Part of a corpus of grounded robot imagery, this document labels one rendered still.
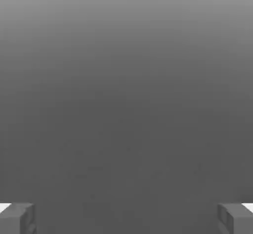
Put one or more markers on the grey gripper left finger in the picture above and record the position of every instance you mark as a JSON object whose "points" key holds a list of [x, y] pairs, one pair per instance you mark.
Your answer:
{"points": [[13, 220]]}

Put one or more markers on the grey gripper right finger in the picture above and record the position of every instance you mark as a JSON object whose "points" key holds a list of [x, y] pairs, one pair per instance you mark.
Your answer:
{"points": [[237, 221]]}

